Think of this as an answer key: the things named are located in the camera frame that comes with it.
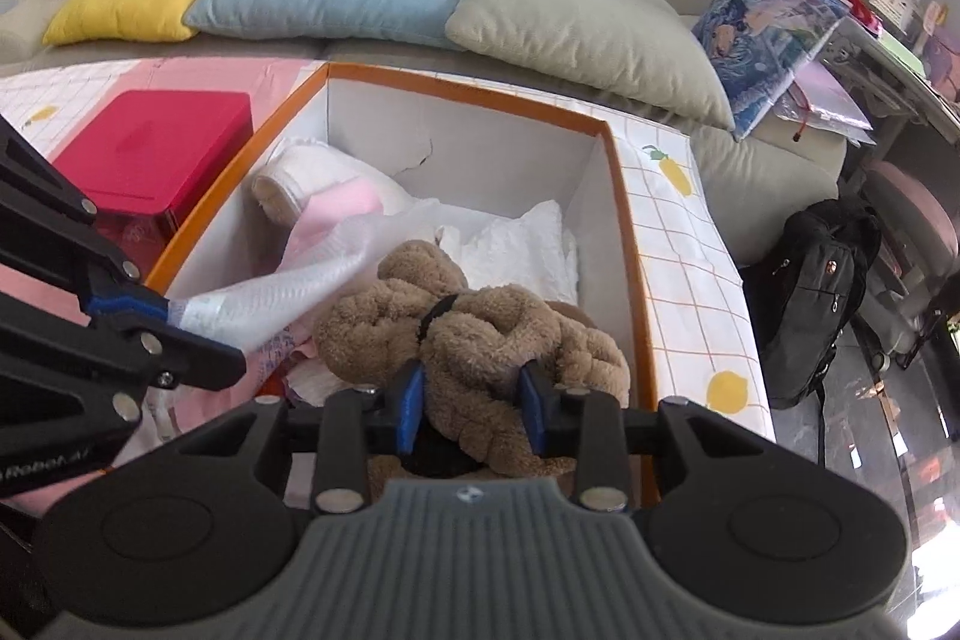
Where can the blue printed pillow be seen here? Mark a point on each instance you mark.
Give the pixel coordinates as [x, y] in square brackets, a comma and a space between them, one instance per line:
[757, 40]

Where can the pink printed blanket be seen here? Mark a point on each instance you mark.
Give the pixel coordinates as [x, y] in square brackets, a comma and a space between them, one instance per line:
[187, 78]

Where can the white storage box orange trim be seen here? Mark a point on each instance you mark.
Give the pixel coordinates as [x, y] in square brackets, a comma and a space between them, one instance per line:
[675, 280]

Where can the clear plastic bag white contents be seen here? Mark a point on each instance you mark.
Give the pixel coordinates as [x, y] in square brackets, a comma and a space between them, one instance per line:
[517, 242]

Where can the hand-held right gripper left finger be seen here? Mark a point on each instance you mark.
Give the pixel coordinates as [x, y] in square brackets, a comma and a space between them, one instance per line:
[409, 401]

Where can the white mesh plastic bag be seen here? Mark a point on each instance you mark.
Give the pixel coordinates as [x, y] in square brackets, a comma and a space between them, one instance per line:
[285, 299]

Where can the beige pillow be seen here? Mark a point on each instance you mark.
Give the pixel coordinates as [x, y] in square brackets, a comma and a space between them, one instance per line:
[585, 25]

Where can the cluttered desk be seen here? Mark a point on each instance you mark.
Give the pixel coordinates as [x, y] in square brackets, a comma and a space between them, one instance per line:
[900, 33]

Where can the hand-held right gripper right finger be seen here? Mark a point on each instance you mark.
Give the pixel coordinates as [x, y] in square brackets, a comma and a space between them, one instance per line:
[534, 413]

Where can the pink and white plush doll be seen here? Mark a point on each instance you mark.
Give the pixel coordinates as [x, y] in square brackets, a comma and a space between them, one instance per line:
[330, 190]

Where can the red plastic box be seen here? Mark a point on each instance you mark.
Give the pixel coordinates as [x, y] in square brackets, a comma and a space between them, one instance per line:
[150, 145]

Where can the clear folder with papers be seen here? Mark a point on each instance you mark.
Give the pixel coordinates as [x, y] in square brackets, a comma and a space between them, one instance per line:
[825, 100]

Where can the black backpack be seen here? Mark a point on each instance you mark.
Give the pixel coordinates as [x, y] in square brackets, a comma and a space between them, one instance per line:
[810, 302]

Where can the pale floral fabric packet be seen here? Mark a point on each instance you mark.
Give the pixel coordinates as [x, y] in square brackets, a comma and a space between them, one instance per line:
[276, 349]

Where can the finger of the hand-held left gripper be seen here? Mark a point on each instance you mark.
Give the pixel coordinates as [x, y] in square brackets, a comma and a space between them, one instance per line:
[187, 359]
[127, 308]

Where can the brown plush teddy bear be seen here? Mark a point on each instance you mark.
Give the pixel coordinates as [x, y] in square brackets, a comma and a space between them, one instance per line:
[465, 340]

